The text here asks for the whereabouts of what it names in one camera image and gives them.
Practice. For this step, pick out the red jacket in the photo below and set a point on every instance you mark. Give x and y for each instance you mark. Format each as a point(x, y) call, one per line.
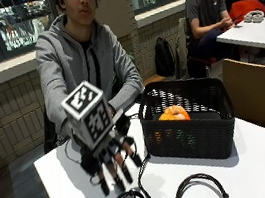
point(247, 8)

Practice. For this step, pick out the red chair seat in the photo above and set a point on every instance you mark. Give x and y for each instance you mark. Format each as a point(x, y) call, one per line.
point(205, 60)

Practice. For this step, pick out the large window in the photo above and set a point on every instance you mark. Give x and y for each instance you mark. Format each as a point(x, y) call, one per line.
point(21, 23)

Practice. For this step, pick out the white marker cube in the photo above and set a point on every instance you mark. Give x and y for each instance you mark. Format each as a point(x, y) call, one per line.
point(89, 114)

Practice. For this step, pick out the white table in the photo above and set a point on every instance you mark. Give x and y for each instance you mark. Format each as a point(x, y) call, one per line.
point(250, 36)

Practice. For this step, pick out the black woven basket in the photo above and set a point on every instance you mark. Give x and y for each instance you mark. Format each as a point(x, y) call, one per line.
point(192, 136)

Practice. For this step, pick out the wooden chair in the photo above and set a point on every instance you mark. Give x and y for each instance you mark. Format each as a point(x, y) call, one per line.
point(258, 91)

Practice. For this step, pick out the beige coat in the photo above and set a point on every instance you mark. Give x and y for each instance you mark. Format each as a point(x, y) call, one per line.
point(181, 49)

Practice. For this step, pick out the black backpack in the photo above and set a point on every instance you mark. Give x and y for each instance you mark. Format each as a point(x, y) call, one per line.
point(163, 57)

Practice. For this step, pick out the orange fruit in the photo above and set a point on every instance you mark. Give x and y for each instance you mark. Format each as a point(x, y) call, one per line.
point(174, 114)

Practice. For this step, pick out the white headphones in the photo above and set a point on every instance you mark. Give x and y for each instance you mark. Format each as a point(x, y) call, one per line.
point(254, 17)

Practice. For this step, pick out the person in grey hoodie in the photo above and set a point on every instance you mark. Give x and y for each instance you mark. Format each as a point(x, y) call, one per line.
point(66, 62)

